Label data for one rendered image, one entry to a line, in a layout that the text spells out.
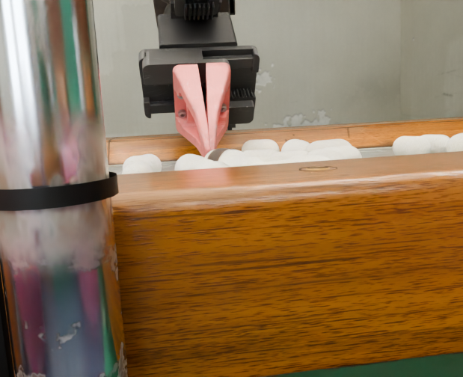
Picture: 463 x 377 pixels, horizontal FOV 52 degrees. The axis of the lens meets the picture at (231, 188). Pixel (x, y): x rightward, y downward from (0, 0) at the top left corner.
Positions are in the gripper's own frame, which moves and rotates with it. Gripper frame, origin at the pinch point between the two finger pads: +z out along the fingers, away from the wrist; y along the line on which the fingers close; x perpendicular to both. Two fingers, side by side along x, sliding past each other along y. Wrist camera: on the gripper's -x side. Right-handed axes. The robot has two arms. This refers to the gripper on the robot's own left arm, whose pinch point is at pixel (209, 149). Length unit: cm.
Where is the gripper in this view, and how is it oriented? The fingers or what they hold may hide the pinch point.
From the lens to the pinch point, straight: 36.8
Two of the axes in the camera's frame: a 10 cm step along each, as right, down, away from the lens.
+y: 9.9, -0.7, 1.2
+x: -0.4, 6.6, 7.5
